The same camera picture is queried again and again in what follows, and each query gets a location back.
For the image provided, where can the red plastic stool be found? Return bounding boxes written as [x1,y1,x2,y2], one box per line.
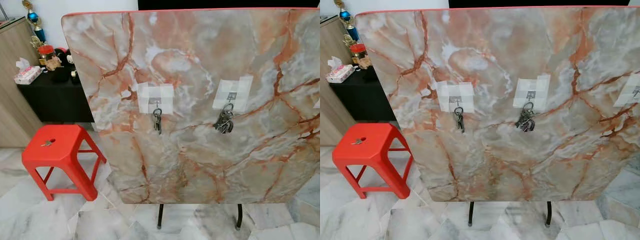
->
[21,124,107,202]
[332,122,414,200]

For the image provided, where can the black television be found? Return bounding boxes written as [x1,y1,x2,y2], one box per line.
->
[138,0,320,11]
[448,0,631,9]

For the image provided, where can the large dark key bunch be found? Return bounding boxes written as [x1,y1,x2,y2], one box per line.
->
[515,101,537,133]
[213,102,236,135]

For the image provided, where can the pink white tissue box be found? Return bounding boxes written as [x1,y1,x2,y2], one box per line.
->
[326,56,355,84]
[13,57,43,85]

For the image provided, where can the small dark key bunch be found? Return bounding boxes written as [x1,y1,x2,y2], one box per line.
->
[152,107,163,135]
[453,106,465,134]

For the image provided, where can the blue and gold trophy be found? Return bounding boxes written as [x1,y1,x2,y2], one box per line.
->
[334,0,361,43]
[22,0,48,51]

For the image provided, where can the black low cabinet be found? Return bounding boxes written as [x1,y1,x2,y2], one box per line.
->
[16,70,95,124]
[328,67,397,122]

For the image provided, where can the jar with red lid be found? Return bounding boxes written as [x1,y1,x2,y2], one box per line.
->
[350,43,367,65]
[38,44,56,66]

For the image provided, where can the light wooden cabinet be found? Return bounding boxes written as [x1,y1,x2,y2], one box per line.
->
[320,15,357,147]
[0,16,45,148]

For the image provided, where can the taped adhesive wall hook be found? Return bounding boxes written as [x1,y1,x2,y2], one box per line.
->
[137,82,175,115]
[512,75,551,111]
[436,81,475,114]
[614,72,640,107]
[212,76,254,113]

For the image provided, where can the marble pattern folding table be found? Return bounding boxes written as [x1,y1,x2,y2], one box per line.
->
[355,6,640,203]
[61,7,320,205]

